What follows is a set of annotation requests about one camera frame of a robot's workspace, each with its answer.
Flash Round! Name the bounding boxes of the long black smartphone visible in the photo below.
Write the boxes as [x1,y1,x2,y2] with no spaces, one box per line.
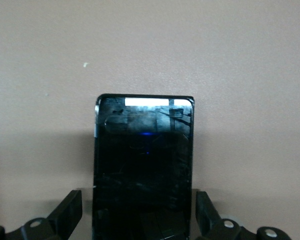
[92,93,196,240]

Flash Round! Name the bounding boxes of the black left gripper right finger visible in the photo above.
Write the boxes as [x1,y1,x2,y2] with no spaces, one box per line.
[195,191,256,240]

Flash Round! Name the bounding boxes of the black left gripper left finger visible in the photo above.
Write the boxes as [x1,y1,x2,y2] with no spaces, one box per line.
[4,189,83,240]

